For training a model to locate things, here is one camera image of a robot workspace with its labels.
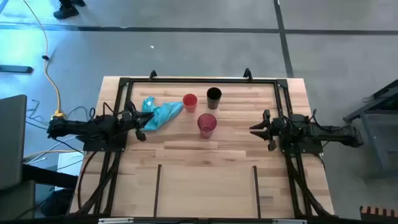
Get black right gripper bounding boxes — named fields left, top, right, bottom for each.
left=249, top=109, right=290, bottom=152

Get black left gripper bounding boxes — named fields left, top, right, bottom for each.
left=119, top=101, right=155, bottom=142

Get small orange cup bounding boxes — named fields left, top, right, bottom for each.
left=182, top=93, right=198, bottom=113

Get large dark red cup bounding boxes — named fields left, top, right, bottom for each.
left=197, top=113, right=218, bottom=139

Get black cup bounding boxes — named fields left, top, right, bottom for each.
left=206, top=86, right=223, bottom=110

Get teal cloth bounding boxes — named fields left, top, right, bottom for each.
left=141, top=95, right=185, bottom=131

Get white paper sheet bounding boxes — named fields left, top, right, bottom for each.
left=57, top=151, right=85, bottom=177

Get yellow power plug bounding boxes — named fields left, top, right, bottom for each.
left=51, top=109, right=65, bottom=122

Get black bag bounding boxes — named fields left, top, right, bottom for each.
left=40, top=188, right=75, bottom=218

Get grey metal cart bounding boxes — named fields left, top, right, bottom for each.
left=343, top=79, right=398, bottom=181

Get person's black shoe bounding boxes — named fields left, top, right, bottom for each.
left=53, top=5, right=80, bottom=20

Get black flat floor bar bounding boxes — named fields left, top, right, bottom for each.
left=0, top=64, right=34, bottom=75

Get orange black striped object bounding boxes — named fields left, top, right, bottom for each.
left=359, top=205, right=398, bottom=222

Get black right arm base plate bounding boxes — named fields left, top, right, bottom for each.
left=281, top=136, right=324, bottom=154

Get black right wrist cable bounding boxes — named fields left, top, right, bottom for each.
left=312, top=108, right=343, bottom=133

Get black floor cables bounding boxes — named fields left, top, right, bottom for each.
left=25, top=99, right=96, bottom=133

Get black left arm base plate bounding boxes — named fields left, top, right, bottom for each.
left=83, top=135, right=128, bottom=152

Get black aluminium table frame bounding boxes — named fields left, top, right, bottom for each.
left=67, top=77, right=335, bottom=218

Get black cable bundle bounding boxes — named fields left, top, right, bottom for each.
left=287, top=155, right=332, bottom=217
left=76, top=151, right=122, bottom=216

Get yellow cable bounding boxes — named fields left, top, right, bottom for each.
left=23, top=148, right=84, bottom=160
left=22, top=0, right=63, bottom=114

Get grey floor cable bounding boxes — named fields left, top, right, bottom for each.
left=26, top=136, right=77, bottom=165

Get white bracket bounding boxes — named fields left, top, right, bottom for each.
left=98, top=217, right=134, bottom=224
left=272, top=218, right=308, bottom=224

